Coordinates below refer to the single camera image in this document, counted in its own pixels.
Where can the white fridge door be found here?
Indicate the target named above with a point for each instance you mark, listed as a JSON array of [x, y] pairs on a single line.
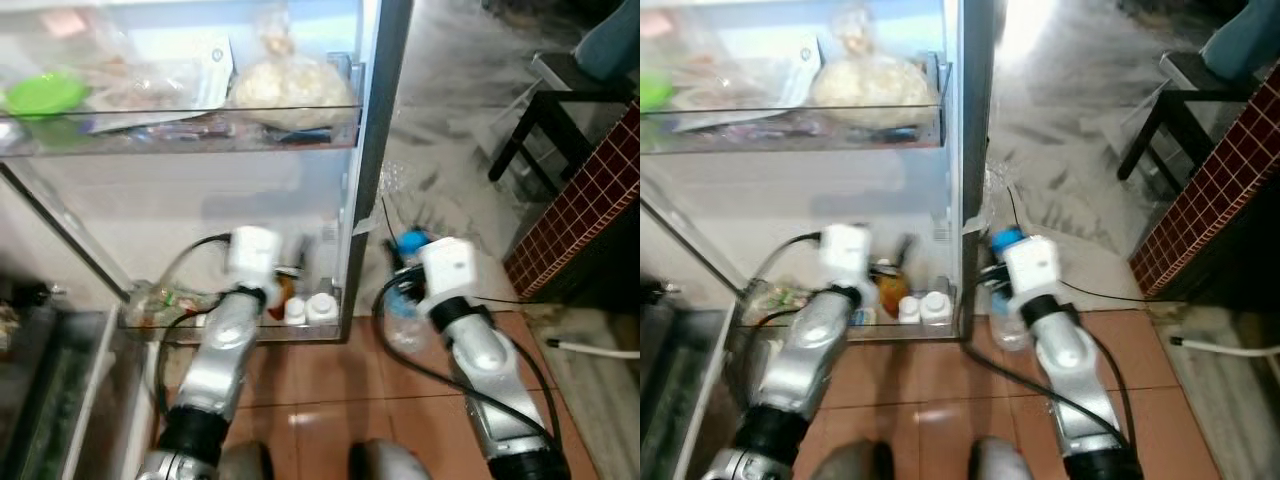
[[800, 190], [200, 190]]

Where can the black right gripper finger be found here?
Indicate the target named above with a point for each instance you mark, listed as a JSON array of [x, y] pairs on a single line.
[[398, 271], [988, 270]]

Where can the clear fridge door shelf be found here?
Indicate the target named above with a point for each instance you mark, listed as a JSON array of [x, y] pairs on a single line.
[[150, 138], [800, 138], [945, 318], [330, 318]]

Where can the bagged white food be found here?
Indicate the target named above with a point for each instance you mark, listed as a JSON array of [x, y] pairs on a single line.
[[875, 92], [290, 92]]

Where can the orange-brown sauce bottle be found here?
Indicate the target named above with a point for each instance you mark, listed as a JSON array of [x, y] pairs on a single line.
[[284, 298], [892, 295]]

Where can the black robot leg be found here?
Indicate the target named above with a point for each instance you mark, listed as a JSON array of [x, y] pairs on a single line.
[[388, 462], [248, 462], [855, 462], [1002, 462]]

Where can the clear plastic food bag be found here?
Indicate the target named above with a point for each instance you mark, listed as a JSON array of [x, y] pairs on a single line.
[[140, 85], [745, 85]]

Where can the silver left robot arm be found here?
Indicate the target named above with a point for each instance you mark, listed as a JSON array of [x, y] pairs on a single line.
[[810, 350], [220, 360]]

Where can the clear bag of vegetables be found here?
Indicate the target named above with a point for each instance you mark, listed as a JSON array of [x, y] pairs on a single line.
[[780, 300], [170, 303]]

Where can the black robot left leg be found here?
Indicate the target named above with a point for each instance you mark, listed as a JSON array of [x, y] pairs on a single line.
[[248, 462], [855, 462]]

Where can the clear blue-capped water bottle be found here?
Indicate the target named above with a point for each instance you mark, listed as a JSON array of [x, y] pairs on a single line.
[[1006, 325], [408, 320]]

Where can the black side table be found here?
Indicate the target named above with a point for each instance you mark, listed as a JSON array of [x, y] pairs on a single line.
[[550, 100], [1185, 95]]

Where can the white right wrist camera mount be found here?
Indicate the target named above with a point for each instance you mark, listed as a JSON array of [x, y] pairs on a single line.
[[450, 268], [1032, 266]]

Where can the red tiled low wall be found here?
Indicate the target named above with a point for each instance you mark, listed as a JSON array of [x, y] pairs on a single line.
[[580, 200], [1210, 190]]

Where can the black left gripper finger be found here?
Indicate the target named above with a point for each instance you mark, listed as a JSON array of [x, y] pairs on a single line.
[[303, 252], [906, 250]]

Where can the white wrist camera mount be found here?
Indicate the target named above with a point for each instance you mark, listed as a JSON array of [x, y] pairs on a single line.
[[1032, 266], [846, 252], [450, 268], [253, 255]]

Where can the clear fridge drawer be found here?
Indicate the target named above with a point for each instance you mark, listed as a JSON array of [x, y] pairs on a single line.
[[60, 400], [680, 400]]

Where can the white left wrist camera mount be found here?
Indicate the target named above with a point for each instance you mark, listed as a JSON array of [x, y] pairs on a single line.
[[846, 252], [253, 255]]

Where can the black robot right leg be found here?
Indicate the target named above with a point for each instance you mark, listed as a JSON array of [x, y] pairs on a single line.
[[388, 462], [1002, 462]]

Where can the blue-grey cushion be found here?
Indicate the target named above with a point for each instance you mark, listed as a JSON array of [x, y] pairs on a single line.
[[610, 40], [1245, 38]]

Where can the small white bottle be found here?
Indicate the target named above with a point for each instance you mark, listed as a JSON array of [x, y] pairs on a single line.
[[909, 311], [934, 308], [296, 312], [321, 309]]

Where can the green plastic lid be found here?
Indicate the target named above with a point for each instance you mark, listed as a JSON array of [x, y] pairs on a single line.
[[45, 95], [654, 94]]

